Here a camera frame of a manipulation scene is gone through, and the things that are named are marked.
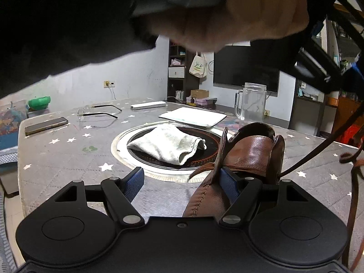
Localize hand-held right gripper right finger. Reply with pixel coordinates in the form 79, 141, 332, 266
218, 167, 311, 229

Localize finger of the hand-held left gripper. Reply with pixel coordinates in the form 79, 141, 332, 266
293, 20, 364, 94

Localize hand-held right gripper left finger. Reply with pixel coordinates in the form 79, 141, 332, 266
53, 167, 145, 228

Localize brown leather shoe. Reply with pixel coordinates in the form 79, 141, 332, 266
182, 122, 286, 218

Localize brown shoelace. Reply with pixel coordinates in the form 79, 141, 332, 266
189, 111, 364, 270

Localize person's left hand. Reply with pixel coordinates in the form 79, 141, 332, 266
151, 0, 310, 53

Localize wooden cabinet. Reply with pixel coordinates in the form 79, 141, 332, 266
331, 91, 364, 143

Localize round inset cooktop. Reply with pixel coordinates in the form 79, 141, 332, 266
110, 121, 228, 182

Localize glass display cabinet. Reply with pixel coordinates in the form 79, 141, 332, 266
289, 20, 346, 137

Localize white towel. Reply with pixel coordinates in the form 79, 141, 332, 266
126, 124, 207, 165

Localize red plastic stool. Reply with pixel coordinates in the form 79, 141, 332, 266
338, 124, 364, 150

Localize grey star tablecloth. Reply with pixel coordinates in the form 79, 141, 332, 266
17, 98, 364, 265

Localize canvas tote bag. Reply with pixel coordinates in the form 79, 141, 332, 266
189, 52, 207, 78

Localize white paper pad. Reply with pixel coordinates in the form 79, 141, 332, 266
158, 106, 227, 128

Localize white flat bar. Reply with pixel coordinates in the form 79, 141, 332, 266
130, 100, 166, 110

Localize eyeglasses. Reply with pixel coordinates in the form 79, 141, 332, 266
77, 105, 123, 123

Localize clear glass mug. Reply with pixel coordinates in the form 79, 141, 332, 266
234, 82, 268, 121

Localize black television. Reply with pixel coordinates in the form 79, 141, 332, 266
213, 44, 281, 94

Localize dark cubby shelf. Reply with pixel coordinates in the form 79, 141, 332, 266
167, 38, 200, 101

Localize smartphone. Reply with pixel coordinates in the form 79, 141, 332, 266
25, 116, 69, 136

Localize green toy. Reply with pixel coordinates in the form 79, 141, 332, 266
28, 96, 52, 111

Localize blue cushion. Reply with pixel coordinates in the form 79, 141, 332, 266
0, 135, 19, 152

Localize cartoon printed box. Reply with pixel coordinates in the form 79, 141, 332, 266
0, 100, 29, 137

